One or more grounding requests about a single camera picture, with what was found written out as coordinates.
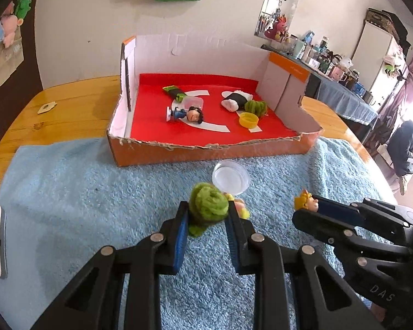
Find pink and yellow figurine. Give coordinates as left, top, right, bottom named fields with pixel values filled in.
left=227, top=194, right=252, bottom=220

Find magenta plush toy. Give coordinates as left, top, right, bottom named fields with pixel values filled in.
left=264, top=14, right=291, bottom=42

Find green felt cabbage toy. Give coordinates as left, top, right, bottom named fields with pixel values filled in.
left=188, top=183, right=229, bottom=238
left=244, top=100, right=268, bottom=117

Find beige paper pouch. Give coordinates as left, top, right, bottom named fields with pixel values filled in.
left=0, top=34, right=25, bottom=86

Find dark bags on cabinet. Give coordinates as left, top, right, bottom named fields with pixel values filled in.
left=365, top=9, right=408, bottom=42

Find small clear plastic cup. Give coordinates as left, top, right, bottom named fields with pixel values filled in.
left=183, top=96, right=204, bottom=109

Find light blue towel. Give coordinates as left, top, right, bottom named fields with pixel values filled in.
left=0, top=137, right=400, bottom=330

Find person's right hand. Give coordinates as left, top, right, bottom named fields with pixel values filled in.
left=371, top=303, right=389, bottom=324

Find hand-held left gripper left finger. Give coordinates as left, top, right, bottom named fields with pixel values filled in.
left=31, top=201, right=190, bottom=330

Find clear round plastic lid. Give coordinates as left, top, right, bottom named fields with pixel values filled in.
left=212, top=160, right=251, bottom=196

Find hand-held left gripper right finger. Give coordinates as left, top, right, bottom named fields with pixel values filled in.
left=225, top=201, right=386, bottom=330

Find white tall cabinet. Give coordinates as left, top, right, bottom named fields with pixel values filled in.
left=351, top=21, right=405, bottom=93

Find orange and white cardboard box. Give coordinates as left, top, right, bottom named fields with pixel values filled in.
left=107, top=34, right=325, bottom=167

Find red paper liner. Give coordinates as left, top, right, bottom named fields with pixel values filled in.
left=127, top=73, right=298, bottom=147

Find yellow bottle cap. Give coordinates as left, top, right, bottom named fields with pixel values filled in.
left=238, top=112, right=260, bottom=128

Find white and black sushi toy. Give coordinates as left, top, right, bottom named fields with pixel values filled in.
left=220, top=89, right=254, bottom=111

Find pale pink plush toy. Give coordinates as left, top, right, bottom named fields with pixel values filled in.
left=0, top=14, right=20, bottom=47

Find blue and black figurine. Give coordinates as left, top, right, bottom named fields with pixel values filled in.
left=166, top=106, right=206, bottom=124

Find dark brown door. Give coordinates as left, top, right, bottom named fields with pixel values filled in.
left=0, top=0, right=44, bottom=159

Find green and black sushi toy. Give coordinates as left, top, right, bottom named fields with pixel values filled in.
left=162, top=85, right=187, bottom=102

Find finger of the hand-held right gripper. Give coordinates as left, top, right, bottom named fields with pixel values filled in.
left=292, top=210, right=411, bottom=259
left=311, top=195, right=413, bottom=228

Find table with dark cloth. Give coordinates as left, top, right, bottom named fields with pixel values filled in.
left=262, top=45, right=379, bottom=134

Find yellow-haired figurine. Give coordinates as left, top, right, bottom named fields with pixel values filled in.
left=294, top=189, right=320, bottom=213

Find row of bottles and boxes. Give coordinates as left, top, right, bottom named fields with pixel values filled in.
left=282, top=31, right=376, bottom=100

